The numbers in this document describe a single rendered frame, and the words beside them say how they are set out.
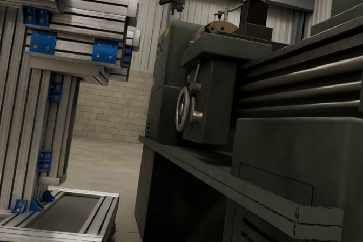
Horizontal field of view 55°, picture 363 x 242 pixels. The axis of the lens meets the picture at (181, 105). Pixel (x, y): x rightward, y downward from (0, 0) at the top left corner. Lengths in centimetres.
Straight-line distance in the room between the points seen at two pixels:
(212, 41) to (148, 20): 1133
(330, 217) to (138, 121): 1135
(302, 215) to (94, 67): 114
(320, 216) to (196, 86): 73
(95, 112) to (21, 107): 1014
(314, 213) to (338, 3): 53
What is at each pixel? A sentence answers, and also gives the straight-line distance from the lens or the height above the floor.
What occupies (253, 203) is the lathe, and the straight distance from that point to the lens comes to 58.
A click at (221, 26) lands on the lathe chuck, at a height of 120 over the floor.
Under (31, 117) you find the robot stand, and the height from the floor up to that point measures 60.
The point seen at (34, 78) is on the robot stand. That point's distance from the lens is 157.
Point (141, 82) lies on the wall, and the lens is 1184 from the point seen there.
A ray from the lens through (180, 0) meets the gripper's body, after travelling 238.
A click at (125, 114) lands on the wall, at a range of 1172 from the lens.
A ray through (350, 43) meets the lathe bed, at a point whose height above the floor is 82.
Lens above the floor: 63
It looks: 4 degrees up
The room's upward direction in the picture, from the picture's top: 7 degrees clockwise
